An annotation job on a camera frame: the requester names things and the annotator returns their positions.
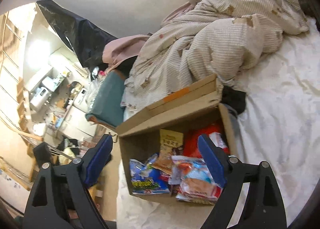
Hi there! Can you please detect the red snack bag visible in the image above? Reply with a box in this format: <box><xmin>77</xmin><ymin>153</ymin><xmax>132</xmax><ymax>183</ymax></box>
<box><xmin>182</xmin><ymin>122</ymin><xmax>230</xmax><ymax>158</ymax></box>

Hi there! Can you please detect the colorful noodle snack bag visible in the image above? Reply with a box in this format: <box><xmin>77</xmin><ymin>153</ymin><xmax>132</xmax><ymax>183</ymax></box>
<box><xmin>168</xmin><ymin>156</ymin><xmax>222</xmax><ymax>204</ymax></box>

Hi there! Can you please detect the brown cardboard box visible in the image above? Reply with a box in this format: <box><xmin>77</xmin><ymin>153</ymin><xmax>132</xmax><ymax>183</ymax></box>
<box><xmin>116</xmin><ymin>74</ymin><xmax>239</xmax><ymax>194</ymax></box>

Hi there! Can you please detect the black cloth behind box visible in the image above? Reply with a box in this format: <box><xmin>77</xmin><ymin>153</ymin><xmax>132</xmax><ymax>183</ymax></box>
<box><xmin>221</xmin><ymin>86</ymin><xmax>247</xmax><ymax>115</ymax></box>

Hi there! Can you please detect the white floral bed sheet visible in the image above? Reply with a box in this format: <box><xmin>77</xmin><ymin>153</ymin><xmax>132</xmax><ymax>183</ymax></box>
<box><xmin>116</xmin><ymin>17</ymin><xmax>319</xmax><ymax>228</ymax></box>

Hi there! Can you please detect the pink folded blanket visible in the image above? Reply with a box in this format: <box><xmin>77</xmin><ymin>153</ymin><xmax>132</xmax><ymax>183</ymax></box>
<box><xmin>102</xmin><ymin>34</ymin><xmax>150</xmax><ymax>73</ymax></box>

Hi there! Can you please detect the black plastic bag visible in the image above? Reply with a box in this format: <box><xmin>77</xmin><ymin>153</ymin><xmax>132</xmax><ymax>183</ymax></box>
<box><xmin>36</xmin><ymin>0</ymin><xmax>116</xmax><ymax>70</ymax></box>

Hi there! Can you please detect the teal headboard cushion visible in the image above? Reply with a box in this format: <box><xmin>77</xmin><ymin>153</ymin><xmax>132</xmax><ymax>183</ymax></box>
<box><xmin>85</xmin><ymin>69</ymin><xmax>126</xmax><ymax>129</ymax></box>

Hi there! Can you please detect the blue popcorn snack bag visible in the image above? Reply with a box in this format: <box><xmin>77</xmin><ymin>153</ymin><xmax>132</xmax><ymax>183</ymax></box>
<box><xmin>130</xmin><ymin>153</ymin><xmax>169</xmax><ymax>195</ymax></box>

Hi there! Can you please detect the checkered bear pattern duvet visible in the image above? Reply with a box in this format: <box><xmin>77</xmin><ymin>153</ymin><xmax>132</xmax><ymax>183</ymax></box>
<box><xmin>121</xmin><ymin>0</ymin><xmax>309</xmax><ymax>118</ymax></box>

